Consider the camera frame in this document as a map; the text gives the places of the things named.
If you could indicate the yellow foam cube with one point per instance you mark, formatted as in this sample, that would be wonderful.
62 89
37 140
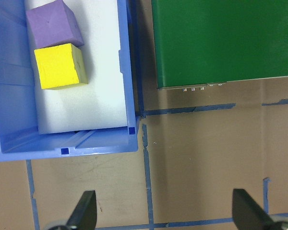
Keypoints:
57 67

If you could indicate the purple foam cube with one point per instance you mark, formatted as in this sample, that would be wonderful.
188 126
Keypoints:
50 24

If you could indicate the blue plastic storage bin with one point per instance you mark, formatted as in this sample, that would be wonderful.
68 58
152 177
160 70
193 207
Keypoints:
129 72

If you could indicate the green conveyor belt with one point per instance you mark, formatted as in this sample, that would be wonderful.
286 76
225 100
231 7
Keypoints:
218 36

